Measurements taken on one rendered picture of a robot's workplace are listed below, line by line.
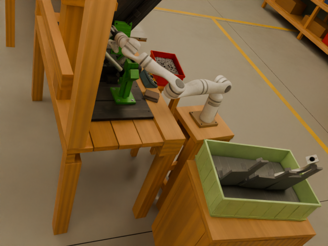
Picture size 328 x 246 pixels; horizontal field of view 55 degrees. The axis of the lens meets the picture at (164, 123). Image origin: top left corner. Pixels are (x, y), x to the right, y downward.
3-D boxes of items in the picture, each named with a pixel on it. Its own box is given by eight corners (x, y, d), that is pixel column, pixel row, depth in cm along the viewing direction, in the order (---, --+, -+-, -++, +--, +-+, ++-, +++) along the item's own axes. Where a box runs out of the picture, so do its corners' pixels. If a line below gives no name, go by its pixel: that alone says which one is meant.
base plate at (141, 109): (108, 29, 267) (109, 26, 265) (153, 118, 198) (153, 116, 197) (56, 23, 247) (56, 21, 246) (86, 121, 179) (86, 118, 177)
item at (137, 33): (138, 30, 233) (139, 26, 231) (146, 42, 223) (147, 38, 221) (85, 24, 214) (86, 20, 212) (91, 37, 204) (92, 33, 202)
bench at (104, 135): (100, 94, 341) (117, 19, 285) (146, 217, 248) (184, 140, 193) (30, 94, 308) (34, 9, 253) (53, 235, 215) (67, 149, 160)
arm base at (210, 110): (206, 113, 223) (215, 93, 212) (215, 121, 217) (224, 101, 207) (196, 115, 217) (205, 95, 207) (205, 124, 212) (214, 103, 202)
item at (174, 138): (114, 31, 294) (118, 17, 284) (178, 154, 201) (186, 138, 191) (100, 30, 287) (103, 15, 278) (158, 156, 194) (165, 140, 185)
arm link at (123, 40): (125, 30, 174) (114, 42, 174) (135, 38, 162) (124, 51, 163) (133, 38, 178) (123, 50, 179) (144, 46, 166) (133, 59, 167)
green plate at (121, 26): (123, 51, 214) (127, 19, 205) (127, 55, 208) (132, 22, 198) (106, 50, 209) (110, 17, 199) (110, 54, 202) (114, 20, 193)
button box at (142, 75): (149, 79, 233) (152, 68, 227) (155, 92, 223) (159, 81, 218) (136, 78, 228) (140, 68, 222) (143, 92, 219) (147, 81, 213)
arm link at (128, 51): (118, 51, 164) (138, 69, 166) (130, 37, 163) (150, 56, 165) (119, 51, 171) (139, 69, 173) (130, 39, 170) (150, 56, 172)
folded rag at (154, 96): (159, 96, 214) (160, 93, 212) (157, 103, 208) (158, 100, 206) (145, 92, 213) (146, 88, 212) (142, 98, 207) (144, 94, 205)
